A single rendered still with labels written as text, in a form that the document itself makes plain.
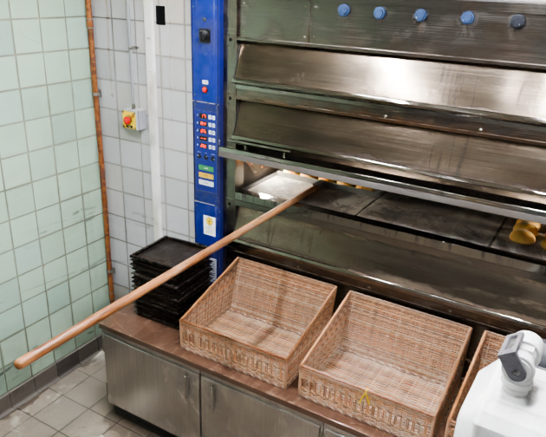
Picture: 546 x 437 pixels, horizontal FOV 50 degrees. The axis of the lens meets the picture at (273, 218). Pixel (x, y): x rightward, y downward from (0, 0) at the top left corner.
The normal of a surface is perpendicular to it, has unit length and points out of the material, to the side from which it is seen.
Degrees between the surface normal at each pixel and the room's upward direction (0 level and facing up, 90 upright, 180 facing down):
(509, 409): 0
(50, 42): 90
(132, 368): 90
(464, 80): 70
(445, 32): 90
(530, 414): 0
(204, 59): 90
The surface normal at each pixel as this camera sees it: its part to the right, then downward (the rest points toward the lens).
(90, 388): 0.04, -0.92
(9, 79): 0.86, 0.22
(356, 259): -0.47, -0.03
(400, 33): -0.51, 0.31
